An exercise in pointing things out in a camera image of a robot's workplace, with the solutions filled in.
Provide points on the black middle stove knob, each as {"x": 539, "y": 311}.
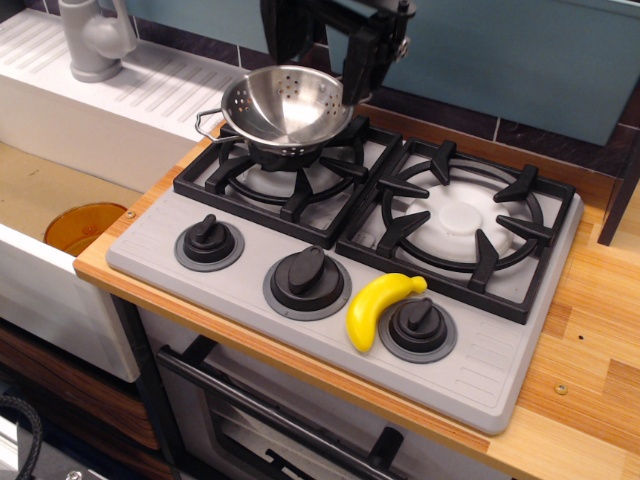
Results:
{"x": 307, "y": 286}

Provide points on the black oven door handle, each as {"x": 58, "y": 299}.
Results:
{"x": 191, "y": 366}

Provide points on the black left stove knob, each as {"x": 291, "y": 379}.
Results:
{"x": 209, "y": 245}

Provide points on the black right stove knob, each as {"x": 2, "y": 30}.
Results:
{"x": 418, "y": 331}

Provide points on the black stove knob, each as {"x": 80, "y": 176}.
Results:
{"x": 307, "y": 286}
{"x": 209, "y": 245}
{"x": 418, "y": 331}

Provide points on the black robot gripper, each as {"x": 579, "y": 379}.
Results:
{"x": 374, "y": 42}

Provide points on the orange plastic plate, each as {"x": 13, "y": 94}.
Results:
{"x": 77, "y": 228}

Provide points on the yellow toy banana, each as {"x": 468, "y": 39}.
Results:
{"x": 368, "y": 305}

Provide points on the wooden shelf drawer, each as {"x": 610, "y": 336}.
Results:
{"x": 100, "y": 410}

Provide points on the stainless steel colander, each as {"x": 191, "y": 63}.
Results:
{"x": 285, "y": 114}

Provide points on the black right burner grate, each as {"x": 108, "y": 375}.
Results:
{"x": 488, "y": 235}

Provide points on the toy oven door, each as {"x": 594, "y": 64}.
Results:
{"x": 252, "y": 421}

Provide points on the black left burner grate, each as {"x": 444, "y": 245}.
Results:
{"x": 313, "y": 203}

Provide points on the grey toy faucet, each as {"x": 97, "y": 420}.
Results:
{"x": 96, "y": 43}

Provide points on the grey toy stove top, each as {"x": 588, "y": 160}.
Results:
{"x": 477, "y": 383}

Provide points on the teal range hood box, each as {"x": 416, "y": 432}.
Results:
{"x": 567, "y": 67}

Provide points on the dark wooden post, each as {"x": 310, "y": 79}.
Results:
{"x": 627, "y": 180}

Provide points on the black burner grate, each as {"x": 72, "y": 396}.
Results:
{"x": 313, "y": 203}
{"x": 488, "y": 235}

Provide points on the white toy sink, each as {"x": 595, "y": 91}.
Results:
{"x": 66, "y": 143}

